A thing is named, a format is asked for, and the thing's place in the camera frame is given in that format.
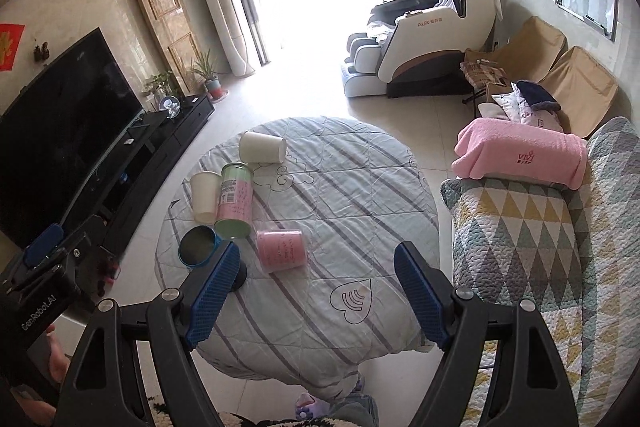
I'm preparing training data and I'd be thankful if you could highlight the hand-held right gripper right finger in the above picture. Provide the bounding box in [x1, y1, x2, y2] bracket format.
[393, 241, 583, 427]

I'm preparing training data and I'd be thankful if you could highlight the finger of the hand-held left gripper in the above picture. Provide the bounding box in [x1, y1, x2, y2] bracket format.
[22, 222, 66, 271]
[61, 213, 109, 270]

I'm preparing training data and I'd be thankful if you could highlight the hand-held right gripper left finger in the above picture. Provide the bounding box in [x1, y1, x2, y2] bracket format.
[59, 239, 242, 427]

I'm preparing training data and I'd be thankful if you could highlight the pink cup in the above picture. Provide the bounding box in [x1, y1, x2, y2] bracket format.
[255, 228, 308, 274]

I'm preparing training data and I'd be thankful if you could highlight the blue-rimmed dark cup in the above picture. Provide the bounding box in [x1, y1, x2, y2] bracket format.
[180, 225, 248, 293]

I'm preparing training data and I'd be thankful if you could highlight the tall white paper cup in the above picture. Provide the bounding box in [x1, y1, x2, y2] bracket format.
[190, 171, 222, 225]

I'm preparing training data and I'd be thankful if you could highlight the wide white paper cup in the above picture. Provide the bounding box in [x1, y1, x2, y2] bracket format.
[238, 130, 288, 165]

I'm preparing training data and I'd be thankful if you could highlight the person's left hand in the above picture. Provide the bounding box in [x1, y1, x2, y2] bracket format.
[44, 326, 74, 385]

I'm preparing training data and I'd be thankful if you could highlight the black flat television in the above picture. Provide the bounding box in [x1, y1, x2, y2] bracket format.
[0, 27, 146, 250]

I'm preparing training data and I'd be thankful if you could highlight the green and pink canister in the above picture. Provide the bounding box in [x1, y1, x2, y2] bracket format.
[214, 162, 253, 241]

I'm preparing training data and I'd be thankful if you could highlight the black television stand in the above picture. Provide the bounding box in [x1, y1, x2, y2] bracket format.
[92, 94, 216, 260]

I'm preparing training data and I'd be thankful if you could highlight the patterned quilt sofa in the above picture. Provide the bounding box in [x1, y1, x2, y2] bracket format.
[440, 116, 640, 427]

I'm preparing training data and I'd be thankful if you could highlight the black and white rug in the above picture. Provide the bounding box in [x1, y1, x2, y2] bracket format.
[149, 401, 283, 427]

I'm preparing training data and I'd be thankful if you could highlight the person's jeans leg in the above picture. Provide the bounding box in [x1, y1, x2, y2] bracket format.
[325, 393, 381, 427]

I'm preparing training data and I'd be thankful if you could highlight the striped quilt covered table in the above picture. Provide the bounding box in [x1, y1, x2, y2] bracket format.
[154, 116, 441, 408]

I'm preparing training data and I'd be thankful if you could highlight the leafy potted plant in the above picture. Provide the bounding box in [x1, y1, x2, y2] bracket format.
[141, 71, 186, 102]

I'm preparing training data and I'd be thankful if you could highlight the pink towel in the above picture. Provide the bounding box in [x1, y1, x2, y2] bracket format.
[451, 117, 589, 190]

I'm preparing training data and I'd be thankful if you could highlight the potted plant in pot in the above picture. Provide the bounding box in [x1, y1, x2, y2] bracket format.
[190, 49, 231, 101]

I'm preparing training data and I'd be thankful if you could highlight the white printed pillow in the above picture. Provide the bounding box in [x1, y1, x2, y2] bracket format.
[477, 82, 567, 131]

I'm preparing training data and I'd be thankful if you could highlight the plaid cloth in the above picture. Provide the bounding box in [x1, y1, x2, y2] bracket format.
[462, 58, 507, 88]

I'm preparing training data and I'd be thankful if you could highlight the dark blue cloth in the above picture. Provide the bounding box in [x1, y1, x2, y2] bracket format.
[515, 79, 564, 116]

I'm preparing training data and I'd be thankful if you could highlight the white massage chair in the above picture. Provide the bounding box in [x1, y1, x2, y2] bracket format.
[340, 0, 503, 100]

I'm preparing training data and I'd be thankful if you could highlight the white standing air conditioner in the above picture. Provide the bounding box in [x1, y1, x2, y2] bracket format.
[190, 0, 252, 78]

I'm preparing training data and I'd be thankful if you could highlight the tan folding chair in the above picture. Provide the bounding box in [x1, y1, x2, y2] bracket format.
[537, 46, 620, 140]
[465, 14, 569, 108]

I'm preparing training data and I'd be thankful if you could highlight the red wall poster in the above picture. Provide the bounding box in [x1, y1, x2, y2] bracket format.
[0, 23, 26, 72]

